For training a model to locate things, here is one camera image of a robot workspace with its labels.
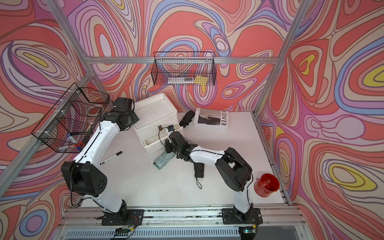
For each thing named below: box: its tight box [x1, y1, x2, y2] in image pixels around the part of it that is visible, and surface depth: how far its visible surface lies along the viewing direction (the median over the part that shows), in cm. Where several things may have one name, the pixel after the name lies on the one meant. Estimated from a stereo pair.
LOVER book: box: [193, 107, 229, 128], surface depth 114 cm
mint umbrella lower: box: [153, 152, 175, 170], surface depth 92 cm
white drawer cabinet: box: [132, 93, 184, 154], surface depth 88 cm
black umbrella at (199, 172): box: [193, 162, 205, 189], surface depth 89 cm
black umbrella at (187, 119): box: [179, 110, 195, 128], surface depth 117 cm
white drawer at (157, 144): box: [142, 123, 184, 154], surface depth 87 cm
